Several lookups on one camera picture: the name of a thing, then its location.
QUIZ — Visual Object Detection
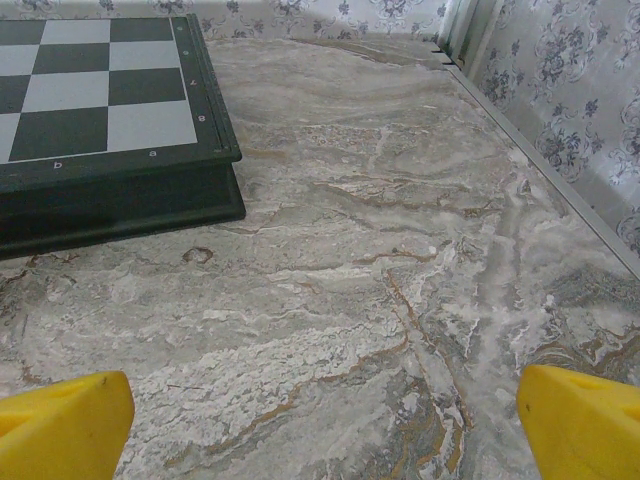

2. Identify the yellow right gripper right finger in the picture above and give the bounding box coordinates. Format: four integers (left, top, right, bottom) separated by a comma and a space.
516, 364, 640, 480

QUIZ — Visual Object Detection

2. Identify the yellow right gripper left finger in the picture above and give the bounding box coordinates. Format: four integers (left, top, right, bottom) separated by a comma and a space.
0, 370, 136, 480

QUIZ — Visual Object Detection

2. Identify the black and grey chessboard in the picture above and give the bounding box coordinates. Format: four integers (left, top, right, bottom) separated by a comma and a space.
0, 13, 247, 261

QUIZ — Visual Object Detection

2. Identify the aluminium table side rail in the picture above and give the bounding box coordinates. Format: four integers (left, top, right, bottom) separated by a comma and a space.
430, 42, 640, 282

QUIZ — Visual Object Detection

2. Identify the aluminium frame post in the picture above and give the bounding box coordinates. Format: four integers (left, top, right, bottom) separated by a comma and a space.
438, 0, 497, 77

